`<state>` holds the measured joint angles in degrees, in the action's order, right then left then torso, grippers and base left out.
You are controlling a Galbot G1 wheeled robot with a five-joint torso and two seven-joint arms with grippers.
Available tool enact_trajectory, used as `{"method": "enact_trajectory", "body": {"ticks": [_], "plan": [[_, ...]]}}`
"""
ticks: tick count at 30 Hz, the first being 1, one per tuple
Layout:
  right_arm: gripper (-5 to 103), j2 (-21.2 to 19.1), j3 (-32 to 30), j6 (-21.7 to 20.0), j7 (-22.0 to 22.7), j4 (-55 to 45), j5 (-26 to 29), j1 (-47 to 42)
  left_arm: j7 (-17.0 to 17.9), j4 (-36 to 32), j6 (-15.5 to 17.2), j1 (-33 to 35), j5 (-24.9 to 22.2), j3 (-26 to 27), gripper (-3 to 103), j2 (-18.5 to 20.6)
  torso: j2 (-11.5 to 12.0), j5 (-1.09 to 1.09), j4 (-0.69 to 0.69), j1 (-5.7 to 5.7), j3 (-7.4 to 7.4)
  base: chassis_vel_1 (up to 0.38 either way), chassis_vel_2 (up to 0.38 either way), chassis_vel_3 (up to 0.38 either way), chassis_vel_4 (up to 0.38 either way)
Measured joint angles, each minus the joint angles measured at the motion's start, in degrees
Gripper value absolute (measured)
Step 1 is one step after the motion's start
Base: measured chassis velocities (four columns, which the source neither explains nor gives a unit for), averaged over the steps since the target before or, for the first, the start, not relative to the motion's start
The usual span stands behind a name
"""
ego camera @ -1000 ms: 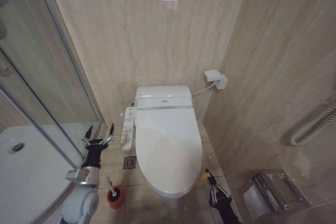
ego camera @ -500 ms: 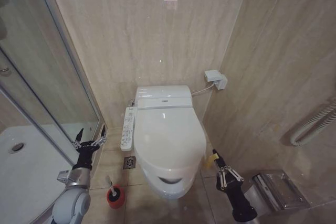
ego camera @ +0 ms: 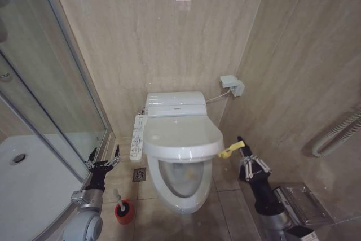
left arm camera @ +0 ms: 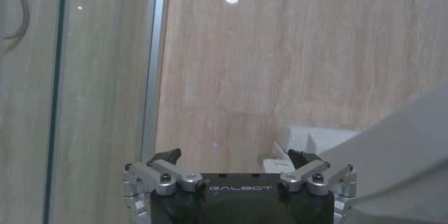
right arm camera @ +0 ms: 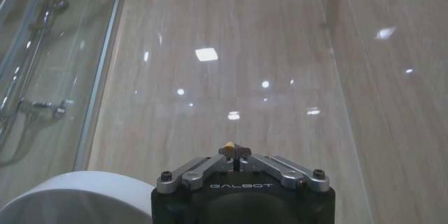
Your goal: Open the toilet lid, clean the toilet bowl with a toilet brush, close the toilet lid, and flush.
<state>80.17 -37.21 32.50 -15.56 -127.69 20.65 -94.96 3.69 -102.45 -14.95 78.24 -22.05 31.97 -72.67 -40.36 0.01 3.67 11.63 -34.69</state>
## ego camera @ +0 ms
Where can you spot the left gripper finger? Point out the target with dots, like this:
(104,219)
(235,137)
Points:
(92,156)
(116,155)

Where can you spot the grey wall outlet box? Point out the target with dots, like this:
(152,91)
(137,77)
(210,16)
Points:
(231,83)

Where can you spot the square metal floor drain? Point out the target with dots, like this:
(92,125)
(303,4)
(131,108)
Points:
(140,174)

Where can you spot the glass shower enclosure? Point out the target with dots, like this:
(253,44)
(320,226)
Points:
(50,63)

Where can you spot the black box with white label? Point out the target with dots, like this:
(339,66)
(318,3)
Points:
(300,234)

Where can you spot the chrome water supply valve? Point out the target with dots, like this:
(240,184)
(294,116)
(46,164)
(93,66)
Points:
(143,110)

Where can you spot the white shower tray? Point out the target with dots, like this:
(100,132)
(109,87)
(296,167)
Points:
(34,179)

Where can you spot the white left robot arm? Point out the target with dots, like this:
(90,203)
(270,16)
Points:
(87,221)

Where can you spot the white toilet lid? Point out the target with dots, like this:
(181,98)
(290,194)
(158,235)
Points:
(180,135)

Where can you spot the round chrome shower drain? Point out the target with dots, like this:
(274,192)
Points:
(18,158)

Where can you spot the white toilet brush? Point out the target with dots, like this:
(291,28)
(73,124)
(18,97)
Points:
(119,200)

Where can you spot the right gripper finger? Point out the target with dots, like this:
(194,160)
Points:
(246,167)
(260,163)

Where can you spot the white ceramic toilet bowl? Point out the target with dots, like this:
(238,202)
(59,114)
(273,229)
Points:
(180,184)

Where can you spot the red toilet brush holder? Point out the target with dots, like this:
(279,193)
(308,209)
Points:
(125,215)

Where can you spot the white bidet control panel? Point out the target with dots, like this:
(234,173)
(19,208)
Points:
(138,139)

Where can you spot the steel toilet paper holder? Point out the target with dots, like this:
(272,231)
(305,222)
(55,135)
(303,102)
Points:
(304,207)

